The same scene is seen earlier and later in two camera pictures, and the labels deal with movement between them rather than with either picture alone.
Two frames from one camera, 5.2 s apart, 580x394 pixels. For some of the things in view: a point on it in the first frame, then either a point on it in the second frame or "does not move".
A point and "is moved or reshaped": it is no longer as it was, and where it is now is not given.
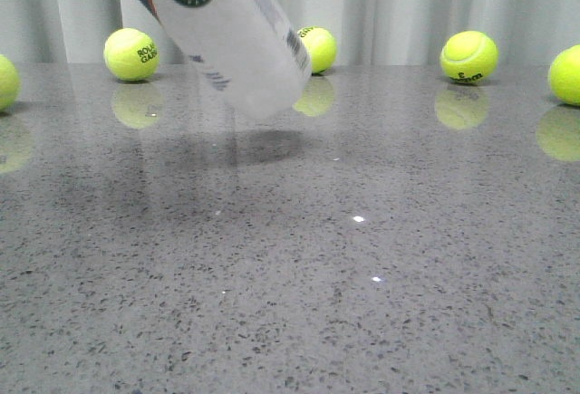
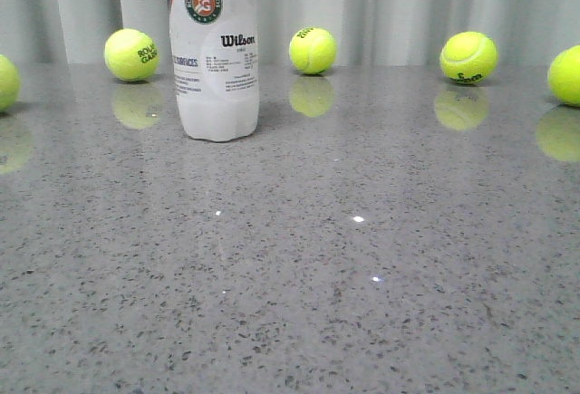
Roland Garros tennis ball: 131,54 does not move
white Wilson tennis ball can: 232,27 is moved or reshaped
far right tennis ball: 564,74 does not move
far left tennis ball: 10,83 does not move
